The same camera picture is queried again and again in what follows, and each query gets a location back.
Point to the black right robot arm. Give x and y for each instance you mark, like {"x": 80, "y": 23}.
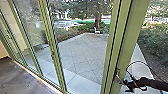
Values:
{"x": 160, "y": 85}

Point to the large garden tree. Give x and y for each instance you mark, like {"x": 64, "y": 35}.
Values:
{"x": 97, "y": 20}

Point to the green window wall frame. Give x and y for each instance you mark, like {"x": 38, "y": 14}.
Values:
{"x": 20, "y": 43}

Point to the small white garden bench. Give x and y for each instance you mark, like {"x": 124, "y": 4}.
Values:
{"x": 97, "y": 31}

